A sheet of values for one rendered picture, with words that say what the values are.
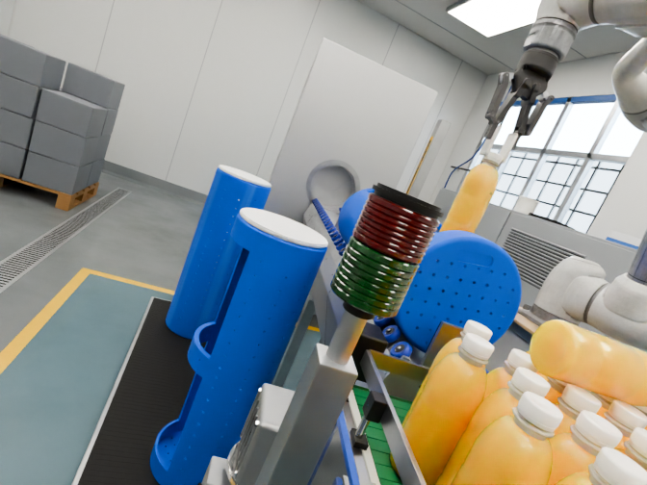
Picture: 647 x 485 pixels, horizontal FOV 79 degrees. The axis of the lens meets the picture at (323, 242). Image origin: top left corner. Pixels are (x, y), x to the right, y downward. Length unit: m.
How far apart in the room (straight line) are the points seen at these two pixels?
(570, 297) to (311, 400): 1.29
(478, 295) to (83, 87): 3.98
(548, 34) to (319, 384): 0.86
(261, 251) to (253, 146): 4.84
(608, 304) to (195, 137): 5.20
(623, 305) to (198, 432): 1.33
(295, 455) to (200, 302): 1.73
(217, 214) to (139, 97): 4.10
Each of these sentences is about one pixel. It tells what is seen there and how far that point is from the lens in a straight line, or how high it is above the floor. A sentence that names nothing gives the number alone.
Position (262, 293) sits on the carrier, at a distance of 1.08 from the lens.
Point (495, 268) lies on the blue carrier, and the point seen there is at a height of 1.19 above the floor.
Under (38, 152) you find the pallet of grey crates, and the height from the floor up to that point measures 0.42.
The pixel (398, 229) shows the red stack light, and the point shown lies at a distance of 0.31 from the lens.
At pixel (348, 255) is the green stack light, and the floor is 1.19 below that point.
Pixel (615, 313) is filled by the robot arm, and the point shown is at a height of 1.16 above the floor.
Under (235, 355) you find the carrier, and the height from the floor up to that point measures 0.67.
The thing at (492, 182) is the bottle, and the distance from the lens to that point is 0.96.
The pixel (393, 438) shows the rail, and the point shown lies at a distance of 0.58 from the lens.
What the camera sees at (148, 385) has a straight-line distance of 1.85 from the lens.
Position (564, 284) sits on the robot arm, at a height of 1.18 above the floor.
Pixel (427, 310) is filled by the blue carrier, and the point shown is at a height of 1.05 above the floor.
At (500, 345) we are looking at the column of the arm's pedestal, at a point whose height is 0.88.
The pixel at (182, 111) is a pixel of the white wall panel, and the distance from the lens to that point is 5.85.
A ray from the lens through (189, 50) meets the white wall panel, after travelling 5.90.
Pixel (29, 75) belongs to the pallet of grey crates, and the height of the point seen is 0.99.
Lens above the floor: 1.26
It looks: 11 degrees down
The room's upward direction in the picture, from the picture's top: 22 degrees clockwise
